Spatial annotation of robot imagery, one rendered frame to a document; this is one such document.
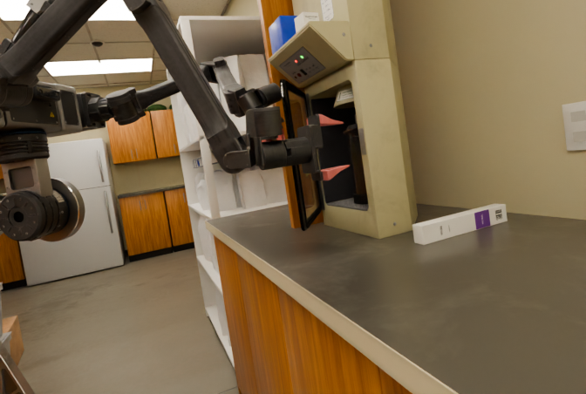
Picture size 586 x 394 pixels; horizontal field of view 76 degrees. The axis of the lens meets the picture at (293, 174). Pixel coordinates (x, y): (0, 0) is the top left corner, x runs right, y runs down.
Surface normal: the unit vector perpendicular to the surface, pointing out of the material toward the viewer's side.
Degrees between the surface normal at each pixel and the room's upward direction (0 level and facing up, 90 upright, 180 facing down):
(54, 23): 99
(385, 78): 90
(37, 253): 90
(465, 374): 0
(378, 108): 90
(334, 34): 90
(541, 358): 0
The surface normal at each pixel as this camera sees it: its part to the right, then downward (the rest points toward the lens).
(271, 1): 0.37, 0.00
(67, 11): -0.07, 0.22
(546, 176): -0.92, 0.15
